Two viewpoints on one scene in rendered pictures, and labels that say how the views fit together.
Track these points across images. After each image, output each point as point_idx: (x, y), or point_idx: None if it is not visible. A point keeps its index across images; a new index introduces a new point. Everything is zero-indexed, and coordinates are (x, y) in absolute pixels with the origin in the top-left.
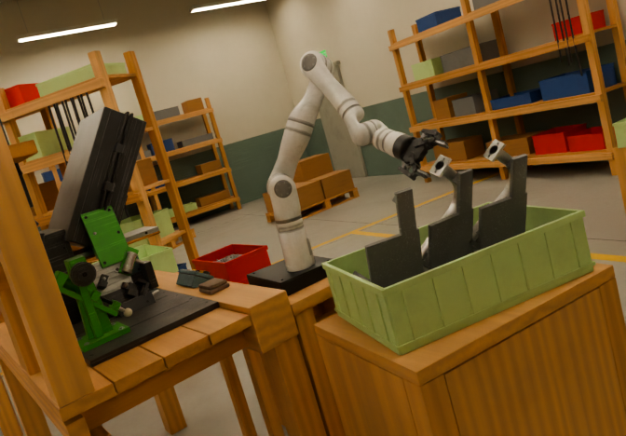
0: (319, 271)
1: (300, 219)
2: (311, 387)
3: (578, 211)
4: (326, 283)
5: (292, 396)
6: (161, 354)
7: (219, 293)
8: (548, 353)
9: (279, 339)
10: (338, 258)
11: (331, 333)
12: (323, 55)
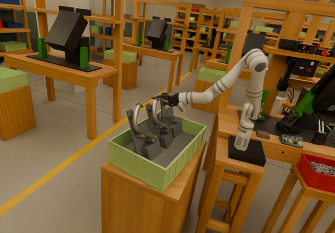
0: (229, 148)
1: (240, 126)
2: (210, 162)
3: (110, 140)
4: (220, 148)
5: (211, 156)
6: (221, 113)
7: (251, 132)
8: None
9: (215, 140)
10: (203, 128)
11: None
12: (250, 54)
